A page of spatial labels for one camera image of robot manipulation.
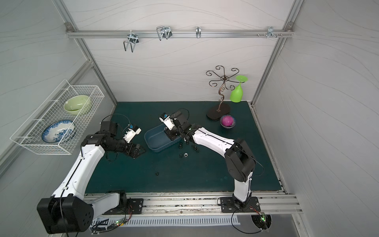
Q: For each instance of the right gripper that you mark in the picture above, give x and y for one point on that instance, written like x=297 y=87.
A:
x=173 y=134

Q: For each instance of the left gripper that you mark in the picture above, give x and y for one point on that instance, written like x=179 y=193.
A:
x=132 y=148

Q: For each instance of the blue plastic storage box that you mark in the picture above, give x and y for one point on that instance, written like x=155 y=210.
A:
x=157 y=140

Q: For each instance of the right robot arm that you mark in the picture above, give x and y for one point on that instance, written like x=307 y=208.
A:
x=238 y=156

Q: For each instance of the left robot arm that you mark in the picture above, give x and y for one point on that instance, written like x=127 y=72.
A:
x=65 y=211

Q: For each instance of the black nut cluster left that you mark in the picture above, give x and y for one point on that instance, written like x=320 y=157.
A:
x=183 y=144

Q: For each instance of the black nut cluster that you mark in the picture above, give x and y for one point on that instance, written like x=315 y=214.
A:
x=183 y=144
x=195 y=148

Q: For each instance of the black nut cluster right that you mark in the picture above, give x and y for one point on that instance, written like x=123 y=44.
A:
x=195 y=148

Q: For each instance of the green table mat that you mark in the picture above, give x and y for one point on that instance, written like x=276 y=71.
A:
x=205 y=171

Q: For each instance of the dark metal jewelry stand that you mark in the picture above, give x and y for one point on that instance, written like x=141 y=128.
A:
x=223 y=82

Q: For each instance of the purple ball in bowl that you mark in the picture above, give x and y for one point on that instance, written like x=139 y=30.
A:
x=227 y=121

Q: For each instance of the green ceramic bowl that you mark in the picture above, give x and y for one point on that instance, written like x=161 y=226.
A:
x=78 y=105

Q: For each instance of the green plastic goblet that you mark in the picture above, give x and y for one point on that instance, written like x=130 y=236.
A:
x=237 y=93

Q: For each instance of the blue white patterned bowl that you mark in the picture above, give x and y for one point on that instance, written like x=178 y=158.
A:
x=60 y=131

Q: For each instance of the metal hook centre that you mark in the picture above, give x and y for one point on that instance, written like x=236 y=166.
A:
x=164 y=32

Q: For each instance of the metal double hook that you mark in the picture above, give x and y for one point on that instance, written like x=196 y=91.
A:
x=132 y=40

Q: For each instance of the small metal hook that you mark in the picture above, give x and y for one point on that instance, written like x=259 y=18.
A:
x=198 y=32

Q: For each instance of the metal hook right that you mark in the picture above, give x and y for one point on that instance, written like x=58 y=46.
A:
x=270 y=34

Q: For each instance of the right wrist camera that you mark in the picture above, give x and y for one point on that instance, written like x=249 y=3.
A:
x=168 y=120

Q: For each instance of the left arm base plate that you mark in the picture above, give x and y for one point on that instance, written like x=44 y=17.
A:
x=133 y=206

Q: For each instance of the aluminium front rail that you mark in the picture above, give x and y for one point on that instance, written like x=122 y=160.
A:
x=205 y=203

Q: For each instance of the aluminium rail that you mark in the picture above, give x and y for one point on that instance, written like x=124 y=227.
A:
x=176 y=34
x=205 y=203

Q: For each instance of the white wire basket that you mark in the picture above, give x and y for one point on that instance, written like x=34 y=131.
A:
x=28 y=135

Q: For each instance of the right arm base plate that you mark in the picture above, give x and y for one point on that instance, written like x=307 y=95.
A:
x=232 y=204

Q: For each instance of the aluminium top rail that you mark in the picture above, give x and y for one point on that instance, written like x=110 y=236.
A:
x=176 y=34

